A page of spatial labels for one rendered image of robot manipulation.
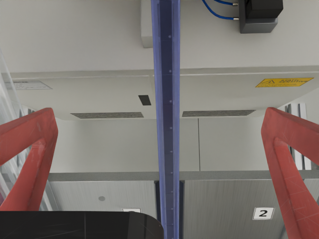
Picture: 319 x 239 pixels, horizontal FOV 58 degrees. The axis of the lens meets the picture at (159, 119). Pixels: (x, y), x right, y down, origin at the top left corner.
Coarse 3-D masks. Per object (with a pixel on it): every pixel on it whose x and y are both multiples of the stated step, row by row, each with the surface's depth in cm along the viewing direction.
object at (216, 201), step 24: (72, 192) 23; (96, 192) 23; (120, 192) 23; (144, 192) 23; (192, 192) 23; (216, 192) 23; (240, 192) 23; (264, 192) 23; (312, 192) 22; (192, 216) 24; (216, 216) 24; (240, 216) 24; (264, 216) 24
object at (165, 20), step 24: (168, 0) 13; (168, 24) 14; (168, 48) 15; (168, 72) 16; (168, 96) 16; (168, 120) 17; (168, 144) 18; (168, 168) 19; (168, 192) 21; (168, 216) 22
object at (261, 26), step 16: (144, 0) 44; (240, 0) 47; (256, 0) 42; (272, 0) 42; (144, 16) 44; (240, 16) 47; (256, 16) 43; (272, 16) 43; (144, 32) 43; (240, 32) 47; (256, 32) 47; (32, 112) 80; (288, 112) 78; (304, 112) 75; (304, 160) 73
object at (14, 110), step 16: (0, 48) 16; (0, 64) 16; (0, 80) 16; (0, 96) 17; (16, 96) 18; (0, 112) 17; (16, 112) 18; (16, 160) 20; (0, 176) 21; (16, 176) 20; (0, 192) 21; (48, 192) 22; (48, 208) 22
